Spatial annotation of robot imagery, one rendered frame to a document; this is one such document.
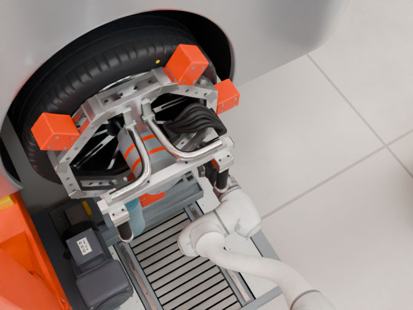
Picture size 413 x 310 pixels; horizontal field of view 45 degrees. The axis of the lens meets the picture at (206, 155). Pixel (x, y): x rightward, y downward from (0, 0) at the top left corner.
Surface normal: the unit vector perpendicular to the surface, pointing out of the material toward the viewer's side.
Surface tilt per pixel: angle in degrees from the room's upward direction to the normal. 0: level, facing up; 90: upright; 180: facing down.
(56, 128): 45
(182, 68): 55
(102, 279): 0
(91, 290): 0
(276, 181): 0
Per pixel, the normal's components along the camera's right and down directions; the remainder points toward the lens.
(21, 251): -0.28, -0.83
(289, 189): 0.03, -0.46
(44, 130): -0.59, -0.02
